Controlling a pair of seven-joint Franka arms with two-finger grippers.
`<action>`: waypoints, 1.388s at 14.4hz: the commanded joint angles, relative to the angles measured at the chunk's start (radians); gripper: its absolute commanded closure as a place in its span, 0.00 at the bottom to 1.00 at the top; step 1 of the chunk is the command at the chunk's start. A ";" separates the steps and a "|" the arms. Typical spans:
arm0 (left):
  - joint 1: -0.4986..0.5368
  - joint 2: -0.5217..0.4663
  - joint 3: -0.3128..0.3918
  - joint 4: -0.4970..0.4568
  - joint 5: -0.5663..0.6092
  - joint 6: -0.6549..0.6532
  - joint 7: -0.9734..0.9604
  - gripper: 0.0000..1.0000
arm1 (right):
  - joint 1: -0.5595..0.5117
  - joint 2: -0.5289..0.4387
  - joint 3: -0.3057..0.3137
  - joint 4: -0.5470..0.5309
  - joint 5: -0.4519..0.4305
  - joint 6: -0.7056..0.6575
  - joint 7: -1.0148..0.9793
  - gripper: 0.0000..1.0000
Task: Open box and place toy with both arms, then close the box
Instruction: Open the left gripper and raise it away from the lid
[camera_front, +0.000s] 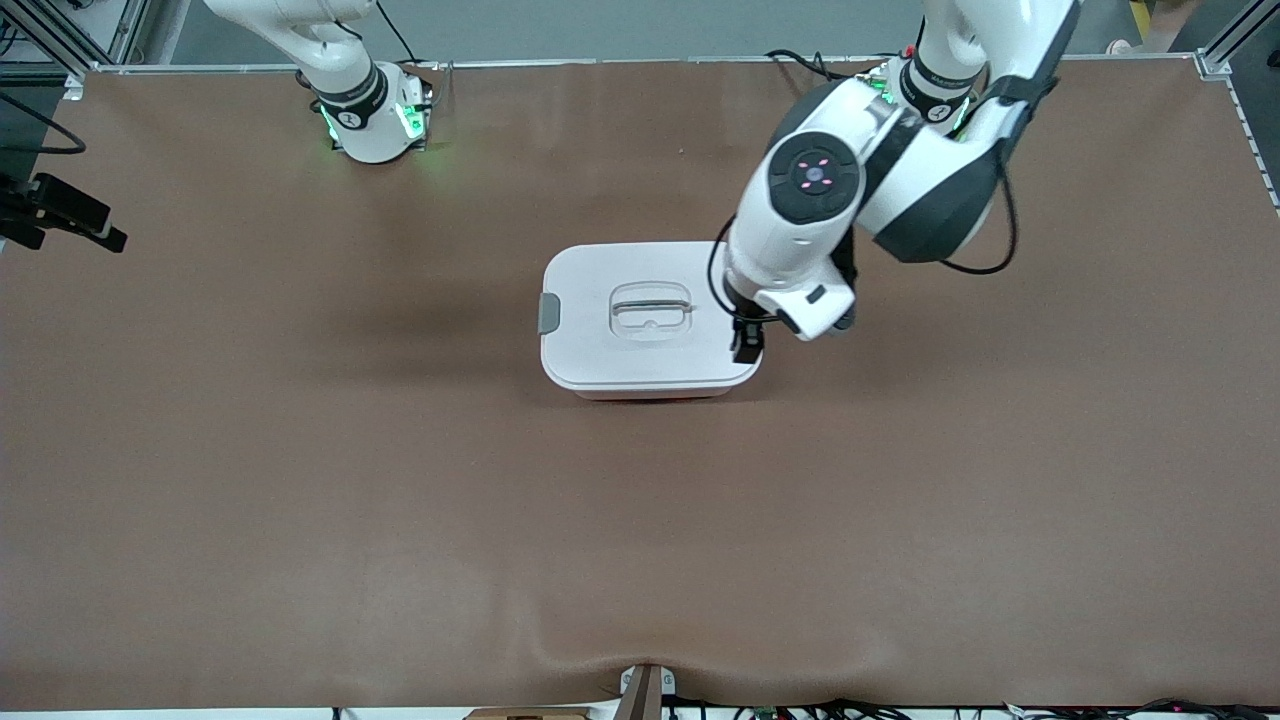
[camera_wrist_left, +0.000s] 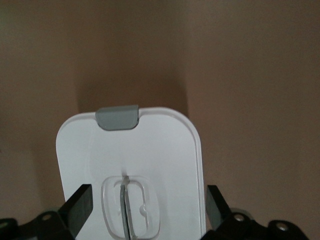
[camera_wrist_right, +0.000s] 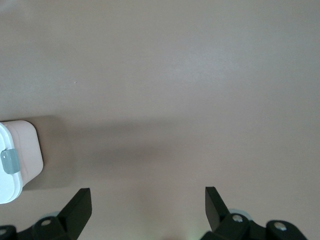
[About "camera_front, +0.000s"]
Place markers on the large table mat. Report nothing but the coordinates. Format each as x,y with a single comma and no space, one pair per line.
640,550

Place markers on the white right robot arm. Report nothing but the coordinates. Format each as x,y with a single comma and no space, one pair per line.
365,130

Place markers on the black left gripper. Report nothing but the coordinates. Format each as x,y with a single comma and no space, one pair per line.
746,341

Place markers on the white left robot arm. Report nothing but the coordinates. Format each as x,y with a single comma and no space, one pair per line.
800,250

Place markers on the pink plastic storage box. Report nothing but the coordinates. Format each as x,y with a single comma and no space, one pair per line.
650,394

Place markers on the white box lid grey latches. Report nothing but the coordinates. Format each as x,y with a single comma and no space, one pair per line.
600,350

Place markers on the person leg with shoe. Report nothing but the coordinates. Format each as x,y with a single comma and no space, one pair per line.
1120,46

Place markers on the aluminium frame post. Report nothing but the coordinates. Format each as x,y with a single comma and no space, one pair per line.
1215,62
125,30

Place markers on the wooden board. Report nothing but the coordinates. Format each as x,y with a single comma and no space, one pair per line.
530,714

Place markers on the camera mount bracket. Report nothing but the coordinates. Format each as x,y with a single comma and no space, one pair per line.
645,695

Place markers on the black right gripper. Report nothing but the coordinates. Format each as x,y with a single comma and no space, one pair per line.
30,205

